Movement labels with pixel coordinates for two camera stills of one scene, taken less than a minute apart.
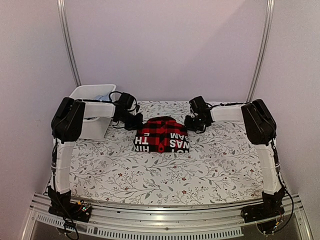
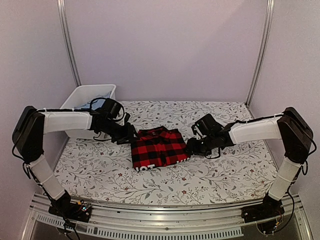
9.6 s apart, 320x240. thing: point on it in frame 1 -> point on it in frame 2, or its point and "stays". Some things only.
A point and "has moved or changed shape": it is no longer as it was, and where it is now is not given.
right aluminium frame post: (269, 7) stays
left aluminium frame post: (62, 15) stays
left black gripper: (137, 125) -> (128, 135)
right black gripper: (187, 126) -> (192, 149)
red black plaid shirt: (161, 134) has moved or changed shape
